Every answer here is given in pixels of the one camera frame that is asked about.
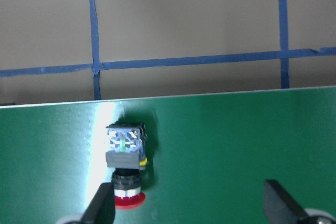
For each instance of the red mushroom push button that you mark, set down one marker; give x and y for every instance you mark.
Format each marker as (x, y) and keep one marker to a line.
(126, 155)

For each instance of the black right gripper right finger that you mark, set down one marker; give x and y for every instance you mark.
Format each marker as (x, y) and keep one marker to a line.
(280, 207)

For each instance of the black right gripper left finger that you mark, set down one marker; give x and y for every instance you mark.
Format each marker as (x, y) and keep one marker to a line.
(102, 206)

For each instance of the green conveyor belt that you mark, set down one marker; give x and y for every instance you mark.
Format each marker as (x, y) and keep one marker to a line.
(208, 155)

